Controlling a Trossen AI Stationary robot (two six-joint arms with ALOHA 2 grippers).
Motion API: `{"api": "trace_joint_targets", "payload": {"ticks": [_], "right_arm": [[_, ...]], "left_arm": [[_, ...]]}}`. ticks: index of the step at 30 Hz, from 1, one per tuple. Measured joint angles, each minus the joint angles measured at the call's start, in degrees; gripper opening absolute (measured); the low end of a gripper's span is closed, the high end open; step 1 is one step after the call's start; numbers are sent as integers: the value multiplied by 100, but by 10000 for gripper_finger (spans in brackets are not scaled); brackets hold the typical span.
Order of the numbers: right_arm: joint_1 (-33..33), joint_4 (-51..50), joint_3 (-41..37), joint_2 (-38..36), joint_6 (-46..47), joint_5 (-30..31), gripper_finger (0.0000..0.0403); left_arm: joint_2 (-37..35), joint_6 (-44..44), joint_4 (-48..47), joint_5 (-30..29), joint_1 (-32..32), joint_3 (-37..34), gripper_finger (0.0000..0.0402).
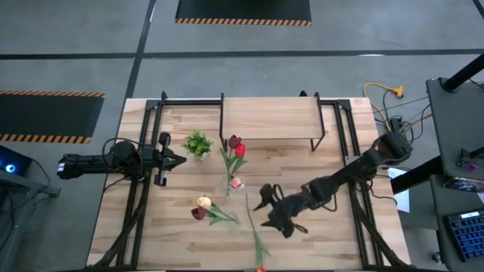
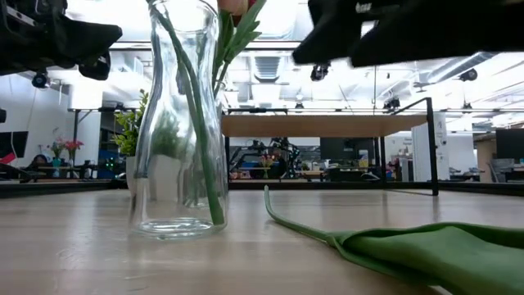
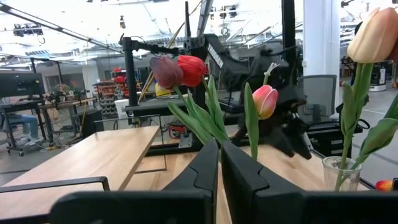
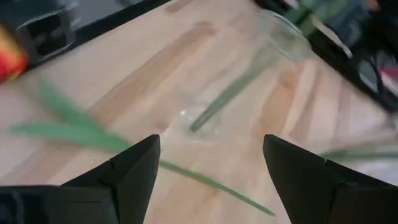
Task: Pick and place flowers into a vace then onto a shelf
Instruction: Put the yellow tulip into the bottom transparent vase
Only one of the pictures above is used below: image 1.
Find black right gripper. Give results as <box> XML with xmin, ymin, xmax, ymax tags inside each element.
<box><xmin>252</xmin><ymin>184</ymin><xmax>317</xmax><ymax>240</ymax></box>

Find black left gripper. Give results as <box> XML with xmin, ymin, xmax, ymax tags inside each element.
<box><xmin>142</xmin><ymin>131</ymin><xmax>188</xmax><ymax>187</ymax></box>

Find orange yellow tulip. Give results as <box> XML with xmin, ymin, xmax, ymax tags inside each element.
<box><xmin>245</xmin><ymin>193</ymin><xmax>271</xmax><ymax>272</ymax></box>

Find pink tulip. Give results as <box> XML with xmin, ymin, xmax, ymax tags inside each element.
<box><xmin>228</xmin><ymin>176</ymin><xmax>245</xmax><ymax>192</ymax></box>

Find tulips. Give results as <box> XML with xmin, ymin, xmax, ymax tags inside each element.
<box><xmin>219</xmin><ymin>134</ymin><xmax>243</xmax><ymax>186</ymax></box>

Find red tulip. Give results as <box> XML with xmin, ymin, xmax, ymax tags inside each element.
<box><xmin>226</xmin><ymin>142</ymin><xmax>249</xmax><ymax>186</ymax></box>

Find green plant in white pot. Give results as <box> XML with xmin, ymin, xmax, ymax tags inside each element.
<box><xmin>181</xmin><ymin>129</ymin><xmax>215</xmax><ymax>162</ymax></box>

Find white paper sheet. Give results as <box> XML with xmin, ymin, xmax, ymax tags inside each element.
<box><xmin>387</xmin><ymin>168</ymin><xmax>411</xmax><ymax>213</ymax></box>

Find black hazard-striped floor mat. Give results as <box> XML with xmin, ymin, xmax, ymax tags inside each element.
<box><xmin>175</xmin><ymin>0</ymin><xmax>313</xmax><ymax>26</ymax></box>
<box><xmin>0</xmin><ymin>89</ymin><xmax>105</xmax><ymax>144</ymax></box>

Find black slanted bar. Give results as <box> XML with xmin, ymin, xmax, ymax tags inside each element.
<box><xmin>390</xmin><ymin>155</ymin><xmax>445</xmax><ymax>194</ymax></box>

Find grey metal stand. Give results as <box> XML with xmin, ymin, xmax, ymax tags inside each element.
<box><xmin>0</xmin><ymin>169</ymin><xmax>61</xmax><ymax>272</ymax></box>

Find computer with blue light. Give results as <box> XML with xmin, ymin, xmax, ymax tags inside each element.
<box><xmin>0</xmin><ymin>145</ymin><xmax>33</xmax><ymax>177</ymax></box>

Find backlit keyboard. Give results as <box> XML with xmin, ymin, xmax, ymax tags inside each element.
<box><xmin>442</xmin><ymin>209</ymin><xmax>484</xmax><ymax>262</ymax></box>

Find dark smartphone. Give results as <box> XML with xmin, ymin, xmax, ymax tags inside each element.
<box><xmin>444</xmin><ymin>176</ymin><xmax>484</xmax><ymax>193</ymax></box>

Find dark side desk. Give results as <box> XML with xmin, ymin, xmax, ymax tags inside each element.
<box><xmin>426</xmin><ymin>77</ymin><xmax>484</xmax><ymax>272</ymax></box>

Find black pole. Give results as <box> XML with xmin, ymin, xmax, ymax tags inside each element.
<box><xmin>441</xmin><ymin>52</ymin><xmax>484</xmax><ymax>92</ymax></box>

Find black aluminium table frame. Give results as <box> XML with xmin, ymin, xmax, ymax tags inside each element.
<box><xmin>88</xmin><ymin>90</ymin><xmax>409</xmax><ymax>271</ymax></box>

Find wooden shelf with black frame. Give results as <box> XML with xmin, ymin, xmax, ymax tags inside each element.
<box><xmin>219</xmin><ymin>92</ymin><xmax>327</xmax><ymax>153</ymax></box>

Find black cable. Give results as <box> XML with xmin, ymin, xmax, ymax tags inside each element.
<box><xmin>372</xmin><ymin>89</ymin><xmax>432</xmax><ymax>144</ymax></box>

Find yellow extension cord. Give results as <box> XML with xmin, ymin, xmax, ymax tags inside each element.
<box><xmin>362</xmin><ymin>82</ymin><xmax>405</xmax><ymax>135</ymax></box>

